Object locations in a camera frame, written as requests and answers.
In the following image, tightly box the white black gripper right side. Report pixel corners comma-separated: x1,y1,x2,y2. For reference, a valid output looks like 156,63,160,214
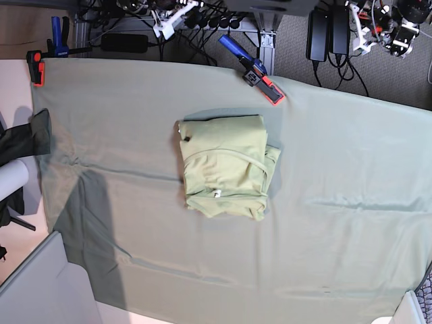
150,1,203,38

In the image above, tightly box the white black gripper left side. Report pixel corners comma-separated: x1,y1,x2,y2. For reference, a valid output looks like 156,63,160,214
347,1,380,55

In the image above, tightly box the light green T-shirt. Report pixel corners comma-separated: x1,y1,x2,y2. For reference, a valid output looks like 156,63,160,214
178,115,281,221

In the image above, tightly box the black power adapter right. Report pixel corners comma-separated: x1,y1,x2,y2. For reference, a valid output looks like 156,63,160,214
330,5,350,55

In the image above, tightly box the black power adapter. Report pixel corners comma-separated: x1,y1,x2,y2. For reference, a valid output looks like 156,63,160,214
306,9,329,62
330,5,350,55

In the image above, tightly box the black power brick under table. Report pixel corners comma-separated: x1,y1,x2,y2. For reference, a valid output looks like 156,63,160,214
100,33,149,53

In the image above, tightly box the black power adapter left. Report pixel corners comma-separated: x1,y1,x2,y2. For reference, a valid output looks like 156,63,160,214
306,9,329,62

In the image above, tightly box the grey power strip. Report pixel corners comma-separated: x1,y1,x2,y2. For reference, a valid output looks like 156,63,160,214
178,17,256,32

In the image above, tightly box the aluminium table leg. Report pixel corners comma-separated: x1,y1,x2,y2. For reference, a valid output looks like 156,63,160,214
245,13,282,75

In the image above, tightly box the blue orange clamp centre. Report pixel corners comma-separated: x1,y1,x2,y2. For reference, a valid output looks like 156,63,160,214
219,34,286,105

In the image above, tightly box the blue orange clamp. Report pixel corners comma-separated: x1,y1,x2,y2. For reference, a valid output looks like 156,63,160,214
26,16,92,87
219,34,286,105

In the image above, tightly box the blue orange clamp left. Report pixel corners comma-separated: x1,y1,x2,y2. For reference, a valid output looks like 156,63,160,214
26,16,92,87

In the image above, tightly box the dark green cloth piece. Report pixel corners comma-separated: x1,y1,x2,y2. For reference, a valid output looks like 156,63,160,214
1,109,51,166

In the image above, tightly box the grey-green table cloth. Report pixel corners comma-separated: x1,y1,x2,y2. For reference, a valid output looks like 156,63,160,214
32,58,431,323

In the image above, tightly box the grey patterned bin right bottom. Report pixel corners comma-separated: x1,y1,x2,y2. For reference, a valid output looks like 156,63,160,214
390,265,431,324

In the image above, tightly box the grey bin left bottom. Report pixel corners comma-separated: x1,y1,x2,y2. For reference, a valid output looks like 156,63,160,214
1,232,102,323

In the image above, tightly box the white cylindrical post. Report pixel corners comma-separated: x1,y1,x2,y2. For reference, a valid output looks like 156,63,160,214
0,159,29,200

